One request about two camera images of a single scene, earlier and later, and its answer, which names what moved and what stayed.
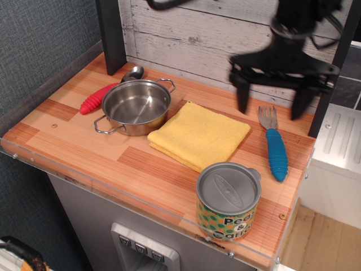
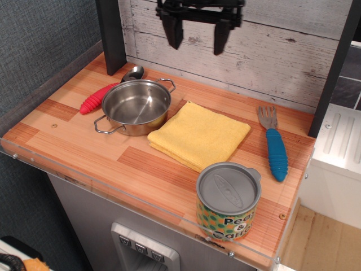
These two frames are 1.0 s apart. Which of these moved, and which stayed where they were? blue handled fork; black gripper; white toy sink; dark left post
Moved: black gripper
Stayed: dark left post; white toy sink; blue handled fork
